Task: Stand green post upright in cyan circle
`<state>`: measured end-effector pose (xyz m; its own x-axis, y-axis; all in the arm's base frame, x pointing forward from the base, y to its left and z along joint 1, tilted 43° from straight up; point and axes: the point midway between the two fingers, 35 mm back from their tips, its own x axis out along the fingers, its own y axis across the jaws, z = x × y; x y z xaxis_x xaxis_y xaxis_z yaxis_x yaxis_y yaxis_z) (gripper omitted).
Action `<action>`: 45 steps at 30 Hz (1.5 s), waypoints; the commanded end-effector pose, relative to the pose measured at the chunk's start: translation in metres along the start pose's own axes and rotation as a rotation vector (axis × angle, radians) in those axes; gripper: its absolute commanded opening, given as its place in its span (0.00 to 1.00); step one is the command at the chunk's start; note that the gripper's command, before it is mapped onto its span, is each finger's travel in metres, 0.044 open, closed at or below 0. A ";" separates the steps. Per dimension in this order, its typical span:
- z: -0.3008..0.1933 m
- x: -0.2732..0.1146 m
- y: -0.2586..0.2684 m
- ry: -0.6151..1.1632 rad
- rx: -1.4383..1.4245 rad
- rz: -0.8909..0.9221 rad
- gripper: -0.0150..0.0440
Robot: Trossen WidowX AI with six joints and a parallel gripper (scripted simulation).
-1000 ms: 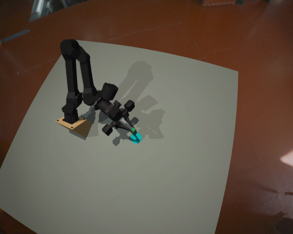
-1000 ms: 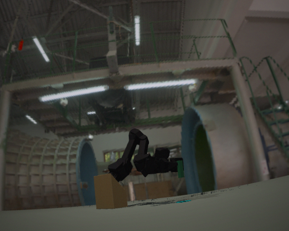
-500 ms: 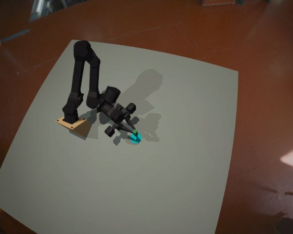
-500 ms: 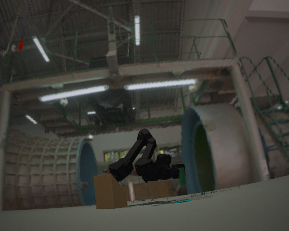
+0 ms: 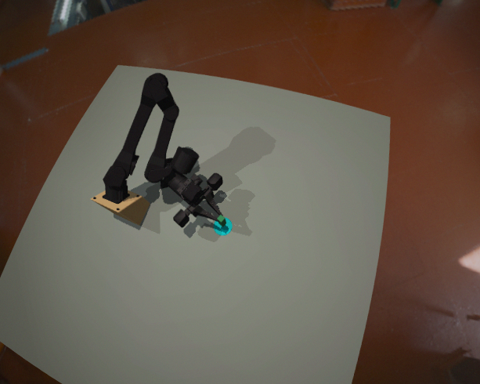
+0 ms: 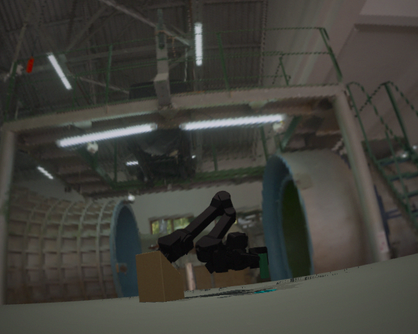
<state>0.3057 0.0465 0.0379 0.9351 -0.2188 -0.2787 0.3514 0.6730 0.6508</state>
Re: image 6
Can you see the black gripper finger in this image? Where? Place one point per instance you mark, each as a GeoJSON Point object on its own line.
{"type": "Point", "coordinates": [242, 261]}
{"type": "Point", "coordinates": [253, 251]}

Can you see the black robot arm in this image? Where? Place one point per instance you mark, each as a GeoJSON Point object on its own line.
{"type": "Point", "coordinates": [180, 242]}

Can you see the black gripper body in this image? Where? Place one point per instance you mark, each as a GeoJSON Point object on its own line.
{"type": "Point", "coordinates": [223, 263]}

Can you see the dark green rectangular post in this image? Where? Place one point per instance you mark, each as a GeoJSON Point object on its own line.
{"type": "Point", "coordinates": [264, 272]}

